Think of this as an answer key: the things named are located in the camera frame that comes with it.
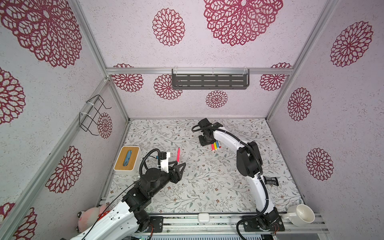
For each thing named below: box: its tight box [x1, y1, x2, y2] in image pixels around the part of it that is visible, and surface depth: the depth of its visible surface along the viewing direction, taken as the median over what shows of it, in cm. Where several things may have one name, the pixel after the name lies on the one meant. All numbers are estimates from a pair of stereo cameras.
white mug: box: [281, 204, 316, 227], surface depth 74 cm
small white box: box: [198, 212, 210, 223], surface depth 77 cm
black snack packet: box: [263, 176, 279, 186], surface depth 89 cm
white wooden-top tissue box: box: [113, 146, 141, 175], surface depth 94 cm
